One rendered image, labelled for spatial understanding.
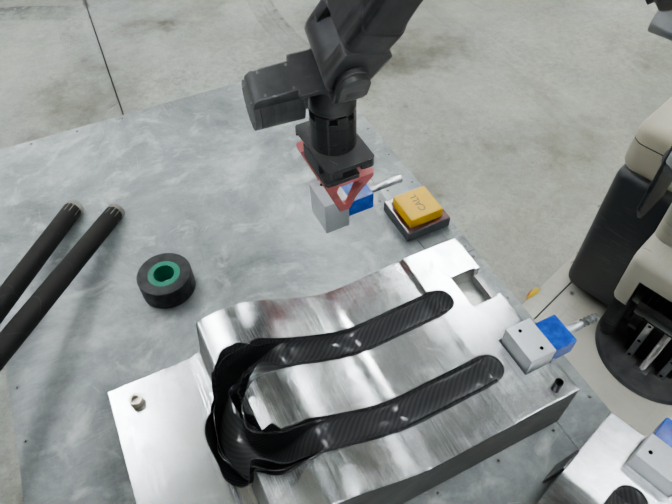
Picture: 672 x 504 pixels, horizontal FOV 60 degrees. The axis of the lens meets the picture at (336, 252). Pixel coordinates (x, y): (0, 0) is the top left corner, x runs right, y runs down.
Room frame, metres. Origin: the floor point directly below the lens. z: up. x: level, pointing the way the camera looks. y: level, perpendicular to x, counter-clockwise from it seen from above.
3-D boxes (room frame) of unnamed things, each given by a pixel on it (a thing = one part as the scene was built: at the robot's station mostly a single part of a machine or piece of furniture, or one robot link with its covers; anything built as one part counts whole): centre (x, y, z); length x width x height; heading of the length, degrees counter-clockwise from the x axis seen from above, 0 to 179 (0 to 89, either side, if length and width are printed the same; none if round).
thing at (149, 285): (0.52, 0.25, 0.82); 0.08 x 0.08 x 0.04
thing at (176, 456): (0.31, 0.00, 0.87); 0.50 x 0.26 x 0.14; 115
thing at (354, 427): (0.31, -0.02, 0.92); 0.35 x 0.16 x 0.09; 115
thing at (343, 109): (0.56, 0.01, 1.12); 0.07 x 0.06 x 0.07; 110
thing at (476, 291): (0.45, -0.18, 0.87); 0.05 x 0.05 x 0.04; 25
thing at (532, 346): (0.37, -0.27, 0.89); 0.13 x 0.05 x 0.05; 115
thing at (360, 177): (0.56, -0.01, 0.99); 0.07 x 0.07 x 0.09; 25
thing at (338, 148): (0.57, 0.00, 1.06); 0.10 x 0.07 x 0.07; 25
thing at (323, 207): (0.58, -0.04, 0.94); 0.13 x 0.05 x 0.05; 115
